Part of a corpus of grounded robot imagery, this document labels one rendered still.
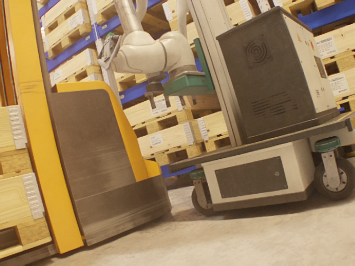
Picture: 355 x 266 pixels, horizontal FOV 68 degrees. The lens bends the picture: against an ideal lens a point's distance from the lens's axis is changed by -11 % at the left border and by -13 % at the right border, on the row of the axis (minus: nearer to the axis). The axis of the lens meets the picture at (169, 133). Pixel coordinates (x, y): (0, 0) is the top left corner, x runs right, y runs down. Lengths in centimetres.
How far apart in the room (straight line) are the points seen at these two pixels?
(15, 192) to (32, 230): 19
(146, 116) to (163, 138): 30
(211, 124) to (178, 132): 35
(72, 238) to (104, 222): 19
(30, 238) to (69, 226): 23
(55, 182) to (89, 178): 18
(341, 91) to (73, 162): 202
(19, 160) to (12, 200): 19
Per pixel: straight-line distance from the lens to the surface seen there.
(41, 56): 171
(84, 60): 369
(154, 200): 175
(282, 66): 125
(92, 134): 160
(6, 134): 147
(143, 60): 143
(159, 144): 297
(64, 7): 418
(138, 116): 309
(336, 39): 256
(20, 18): 179
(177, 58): 149
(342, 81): 251
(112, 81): 223
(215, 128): 269
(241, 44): 134
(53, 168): 154
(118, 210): 161
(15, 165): 145
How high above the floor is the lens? 38
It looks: 4 degrees up
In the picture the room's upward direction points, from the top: 15 degrees counter-clockwise
